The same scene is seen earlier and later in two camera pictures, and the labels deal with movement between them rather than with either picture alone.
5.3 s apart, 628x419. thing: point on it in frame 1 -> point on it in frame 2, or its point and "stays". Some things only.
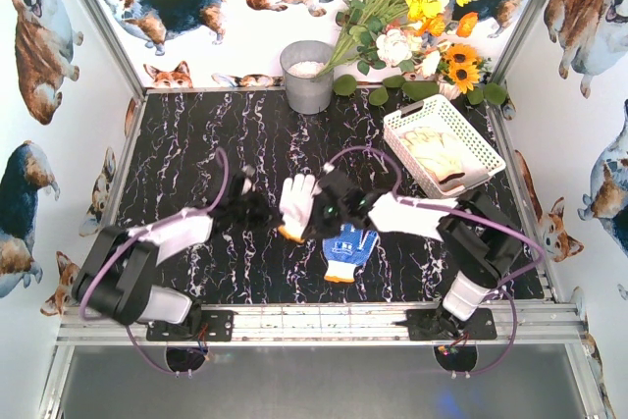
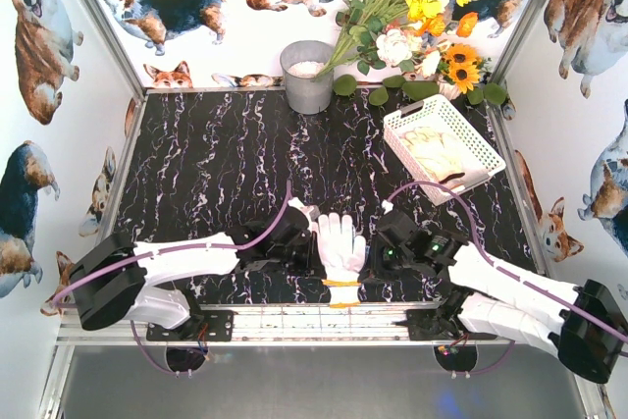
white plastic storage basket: x=444 y=150 stays
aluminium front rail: x=332 y=325 stays
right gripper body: x=317 y=216 -> x=375 y=254
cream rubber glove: x=439 y=154 stays
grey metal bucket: x=300 y=61 stays
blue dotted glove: x=346 y=250 -> x=343 y=292
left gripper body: x=258 y=208 -> x=304 y=252
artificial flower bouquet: x=403 y=19 stays
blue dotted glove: x=296 y=205 -> x=342 y=254
